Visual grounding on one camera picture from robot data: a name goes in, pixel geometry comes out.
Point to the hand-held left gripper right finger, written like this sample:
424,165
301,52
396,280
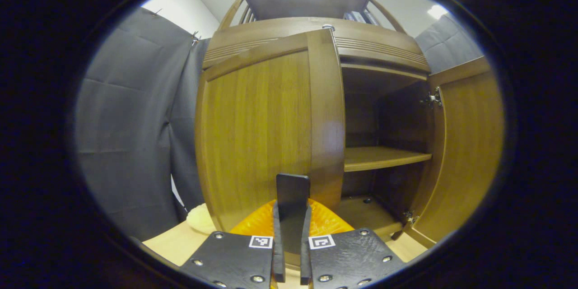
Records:
305,257

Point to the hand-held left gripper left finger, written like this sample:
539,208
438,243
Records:
278,253

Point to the wooden cabinet door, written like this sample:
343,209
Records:
469,153
257,135

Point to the wooden double-door shoe cabinet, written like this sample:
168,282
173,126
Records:
307,2

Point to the metal door hinge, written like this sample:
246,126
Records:
406,222
432,98

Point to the wooden inner cabinet shelf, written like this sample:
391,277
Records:
379,157

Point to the wooden cabinet drawer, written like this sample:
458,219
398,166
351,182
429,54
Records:
379,43

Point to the pale yellow round sponge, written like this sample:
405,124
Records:
201,221

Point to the black backdrop cloth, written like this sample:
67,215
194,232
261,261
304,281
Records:
122,122

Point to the round black drawer knob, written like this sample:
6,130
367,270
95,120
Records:
328,27

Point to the thin grey book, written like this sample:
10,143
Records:
349,16

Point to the light blue book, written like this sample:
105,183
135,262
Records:
359,16

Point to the small ceiling light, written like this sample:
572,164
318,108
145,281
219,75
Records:
437,11

